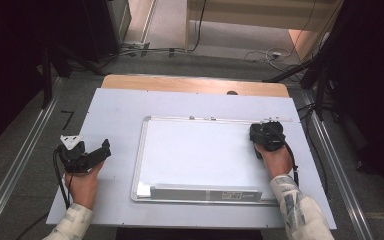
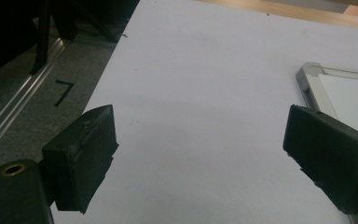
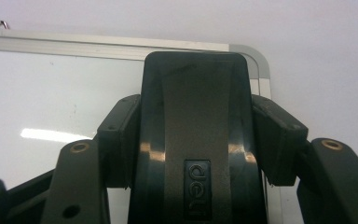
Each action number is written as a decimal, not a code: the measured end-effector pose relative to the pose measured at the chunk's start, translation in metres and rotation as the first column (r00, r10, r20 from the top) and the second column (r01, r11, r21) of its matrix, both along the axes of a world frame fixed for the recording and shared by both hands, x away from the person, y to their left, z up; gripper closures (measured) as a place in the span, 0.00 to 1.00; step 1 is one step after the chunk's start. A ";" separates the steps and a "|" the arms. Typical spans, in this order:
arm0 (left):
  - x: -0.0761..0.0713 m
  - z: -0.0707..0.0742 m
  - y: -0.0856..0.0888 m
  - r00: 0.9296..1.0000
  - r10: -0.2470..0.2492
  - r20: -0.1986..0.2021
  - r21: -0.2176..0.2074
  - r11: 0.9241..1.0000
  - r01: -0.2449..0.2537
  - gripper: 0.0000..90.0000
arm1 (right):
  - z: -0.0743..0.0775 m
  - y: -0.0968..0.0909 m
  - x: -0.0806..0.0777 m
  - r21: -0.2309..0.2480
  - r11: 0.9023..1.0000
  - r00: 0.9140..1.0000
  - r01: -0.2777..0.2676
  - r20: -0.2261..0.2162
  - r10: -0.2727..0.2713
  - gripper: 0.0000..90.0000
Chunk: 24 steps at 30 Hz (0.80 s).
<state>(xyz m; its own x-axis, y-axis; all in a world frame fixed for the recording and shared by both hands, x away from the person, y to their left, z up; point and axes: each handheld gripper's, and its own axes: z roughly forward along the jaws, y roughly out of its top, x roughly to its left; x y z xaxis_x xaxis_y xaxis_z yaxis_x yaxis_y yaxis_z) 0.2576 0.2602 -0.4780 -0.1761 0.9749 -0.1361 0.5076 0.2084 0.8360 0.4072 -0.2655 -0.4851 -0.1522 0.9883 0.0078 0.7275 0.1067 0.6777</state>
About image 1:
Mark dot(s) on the large white base board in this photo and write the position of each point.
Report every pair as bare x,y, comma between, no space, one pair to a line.
113,113

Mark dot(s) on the light wooden furniture frame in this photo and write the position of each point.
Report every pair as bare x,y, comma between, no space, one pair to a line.
246,15

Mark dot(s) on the black cabinet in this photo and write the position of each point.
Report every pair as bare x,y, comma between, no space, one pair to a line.
98,30

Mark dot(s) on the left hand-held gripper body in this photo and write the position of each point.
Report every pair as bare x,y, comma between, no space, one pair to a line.
73,155

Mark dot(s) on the black metal stand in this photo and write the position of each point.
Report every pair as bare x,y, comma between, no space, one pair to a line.
320,66
46,76

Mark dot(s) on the person's right hand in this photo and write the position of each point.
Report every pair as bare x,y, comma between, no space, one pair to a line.
276,163

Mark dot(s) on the wooden table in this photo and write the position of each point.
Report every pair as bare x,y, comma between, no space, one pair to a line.
180,85

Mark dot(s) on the dark round table grommet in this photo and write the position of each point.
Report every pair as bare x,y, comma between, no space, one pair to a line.
232,92

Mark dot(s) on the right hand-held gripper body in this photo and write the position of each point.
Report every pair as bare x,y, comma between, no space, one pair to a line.
271,138

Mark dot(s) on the metal floor rail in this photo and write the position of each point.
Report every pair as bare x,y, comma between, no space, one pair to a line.
346,193
20,163

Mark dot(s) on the person's left hand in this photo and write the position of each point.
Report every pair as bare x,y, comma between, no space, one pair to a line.
81,188

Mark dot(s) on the silver framed whiteboard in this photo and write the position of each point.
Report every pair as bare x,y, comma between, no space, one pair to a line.
200,156

